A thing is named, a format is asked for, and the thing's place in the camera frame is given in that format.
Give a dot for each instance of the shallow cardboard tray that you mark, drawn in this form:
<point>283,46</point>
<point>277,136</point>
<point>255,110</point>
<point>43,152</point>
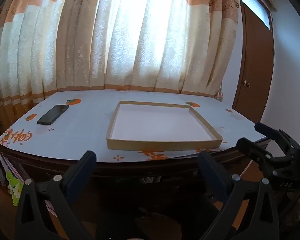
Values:
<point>160,125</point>

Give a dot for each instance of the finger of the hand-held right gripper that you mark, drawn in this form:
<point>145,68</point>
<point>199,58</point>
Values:
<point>270,128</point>
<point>252,148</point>

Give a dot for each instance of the transom window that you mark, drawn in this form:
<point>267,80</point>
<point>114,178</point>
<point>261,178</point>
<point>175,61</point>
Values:
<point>255,5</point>

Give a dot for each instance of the green printed cloth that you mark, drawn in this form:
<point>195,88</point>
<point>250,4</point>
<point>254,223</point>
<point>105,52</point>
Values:
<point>13,185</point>

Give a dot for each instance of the orange cream patterned curtain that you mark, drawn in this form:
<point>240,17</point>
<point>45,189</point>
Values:
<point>140,42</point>

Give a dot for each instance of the brass door knob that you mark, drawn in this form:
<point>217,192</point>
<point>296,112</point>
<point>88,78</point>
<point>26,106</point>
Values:
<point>246,83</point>

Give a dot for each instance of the purple striped cloth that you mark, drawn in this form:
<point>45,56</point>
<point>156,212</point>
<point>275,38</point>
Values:
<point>10,165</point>

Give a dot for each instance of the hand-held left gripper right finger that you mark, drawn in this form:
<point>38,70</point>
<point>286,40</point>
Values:
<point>210,177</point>

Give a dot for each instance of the curtain tassel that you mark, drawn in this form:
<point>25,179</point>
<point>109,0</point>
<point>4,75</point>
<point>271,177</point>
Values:
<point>218,92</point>

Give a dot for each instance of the brown wooden door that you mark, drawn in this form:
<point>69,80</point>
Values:
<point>255,62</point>

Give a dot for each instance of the black smartphone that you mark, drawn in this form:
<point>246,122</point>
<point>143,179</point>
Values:
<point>52,115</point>

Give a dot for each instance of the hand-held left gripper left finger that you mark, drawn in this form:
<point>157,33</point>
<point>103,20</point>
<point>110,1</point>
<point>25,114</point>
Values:
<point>76,180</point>

